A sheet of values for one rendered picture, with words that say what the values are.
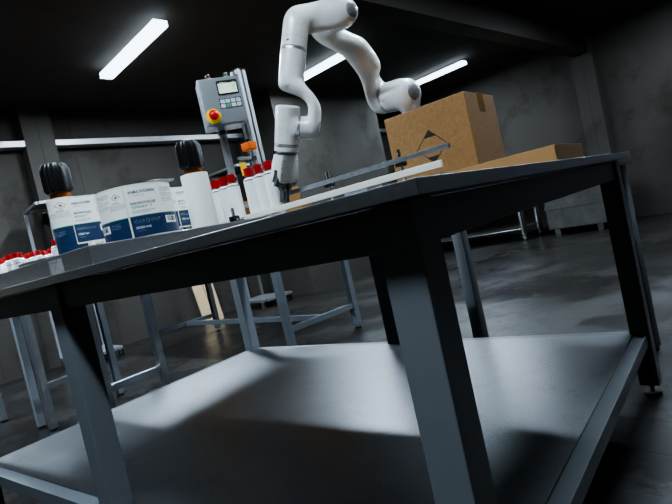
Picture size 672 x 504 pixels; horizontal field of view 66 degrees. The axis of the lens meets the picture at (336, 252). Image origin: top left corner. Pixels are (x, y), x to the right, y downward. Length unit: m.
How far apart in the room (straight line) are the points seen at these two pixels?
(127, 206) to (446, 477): 1.07
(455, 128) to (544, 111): 7.24
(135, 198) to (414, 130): 0.90
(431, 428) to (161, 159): 6.63
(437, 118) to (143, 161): 5.62
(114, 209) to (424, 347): 1.03
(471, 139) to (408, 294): 1.09
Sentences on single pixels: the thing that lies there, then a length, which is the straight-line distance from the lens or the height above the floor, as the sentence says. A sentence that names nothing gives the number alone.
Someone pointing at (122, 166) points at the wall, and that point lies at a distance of 6.92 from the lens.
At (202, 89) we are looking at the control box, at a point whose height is 1.43.
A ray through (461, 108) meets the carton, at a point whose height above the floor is 1.07.
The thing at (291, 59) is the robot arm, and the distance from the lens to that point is 1.87.
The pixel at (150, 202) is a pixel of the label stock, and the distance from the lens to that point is 1.48.
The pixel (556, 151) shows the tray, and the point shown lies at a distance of 1.28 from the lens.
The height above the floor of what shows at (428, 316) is 0.66.
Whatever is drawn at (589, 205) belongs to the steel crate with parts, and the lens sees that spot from 7.68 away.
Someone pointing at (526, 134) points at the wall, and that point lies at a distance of 9.04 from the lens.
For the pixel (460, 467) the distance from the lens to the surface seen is 0.72.
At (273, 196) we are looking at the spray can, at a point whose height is 0.95.
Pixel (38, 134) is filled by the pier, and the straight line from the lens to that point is 6.54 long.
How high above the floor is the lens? 0.79
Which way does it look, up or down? 3 degrees down
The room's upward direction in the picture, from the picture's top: 13 degrees counter-clockwise
